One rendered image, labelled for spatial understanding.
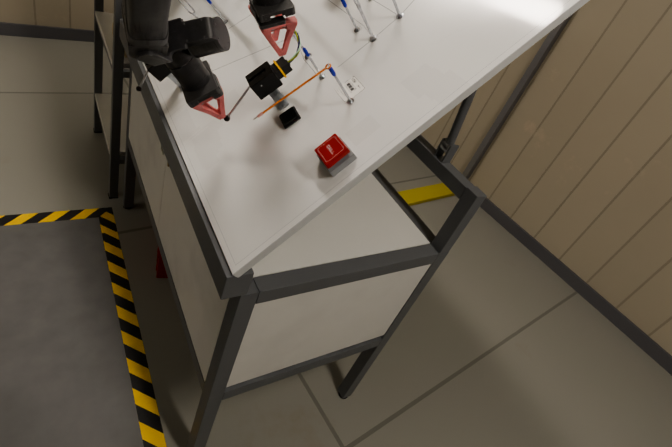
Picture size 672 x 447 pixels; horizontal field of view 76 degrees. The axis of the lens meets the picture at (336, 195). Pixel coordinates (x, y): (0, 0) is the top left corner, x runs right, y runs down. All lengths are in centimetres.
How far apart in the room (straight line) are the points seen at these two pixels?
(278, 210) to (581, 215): 240
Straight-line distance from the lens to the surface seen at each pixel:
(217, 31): 79
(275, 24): 81
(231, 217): 87
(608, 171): 290
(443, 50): 88
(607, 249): 299
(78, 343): 176
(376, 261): 106
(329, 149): 77
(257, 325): 100
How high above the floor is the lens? 148
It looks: 34 degrees down
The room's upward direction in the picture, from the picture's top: 23 degrees clockwise
